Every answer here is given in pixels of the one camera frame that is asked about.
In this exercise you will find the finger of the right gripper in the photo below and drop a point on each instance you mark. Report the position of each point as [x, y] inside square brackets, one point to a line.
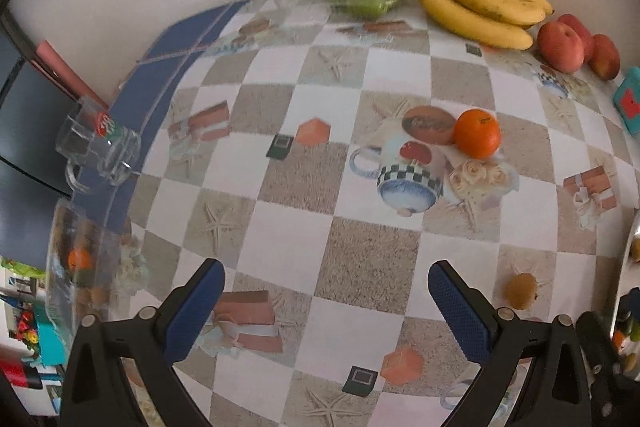
[614, 397]

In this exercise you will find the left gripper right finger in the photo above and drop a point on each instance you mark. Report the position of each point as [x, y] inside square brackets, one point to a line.
[555, 391]

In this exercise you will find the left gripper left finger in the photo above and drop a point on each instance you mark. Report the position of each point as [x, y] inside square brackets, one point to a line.
[96, 390]

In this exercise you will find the brown kiwi fruit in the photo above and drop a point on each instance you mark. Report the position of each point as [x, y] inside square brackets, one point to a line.
[634, 251]

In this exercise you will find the orange tangerine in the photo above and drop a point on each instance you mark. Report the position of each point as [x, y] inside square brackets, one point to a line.
[477, 134]

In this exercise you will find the steel round tray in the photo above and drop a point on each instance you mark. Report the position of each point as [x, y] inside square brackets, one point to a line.
[624, 323]

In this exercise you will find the clear glass bowl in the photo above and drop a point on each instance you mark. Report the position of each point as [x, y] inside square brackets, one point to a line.
[83, 262]

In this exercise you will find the clear glass mug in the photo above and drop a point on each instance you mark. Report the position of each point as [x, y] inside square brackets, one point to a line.
[97, 148]

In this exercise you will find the teal plastic container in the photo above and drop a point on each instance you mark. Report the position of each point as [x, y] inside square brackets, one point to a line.
[627, 100]

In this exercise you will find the patterned tablecloth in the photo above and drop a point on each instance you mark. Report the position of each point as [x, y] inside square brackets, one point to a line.
[258, 124]

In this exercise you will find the red apple right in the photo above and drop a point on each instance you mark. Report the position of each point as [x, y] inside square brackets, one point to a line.
[605, 58]

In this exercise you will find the red apple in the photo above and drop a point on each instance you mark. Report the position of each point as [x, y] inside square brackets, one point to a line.
[605, 58]
[583, 33]

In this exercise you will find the pink apple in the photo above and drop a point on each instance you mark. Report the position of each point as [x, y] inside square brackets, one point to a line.
[560, 47]

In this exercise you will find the red apple middle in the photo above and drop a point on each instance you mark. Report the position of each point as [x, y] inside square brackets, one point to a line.
[583, 33]

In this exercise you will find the yellow banana bunch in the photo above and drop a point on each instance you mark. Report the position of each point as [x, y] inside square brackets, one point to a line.
[502, 24]

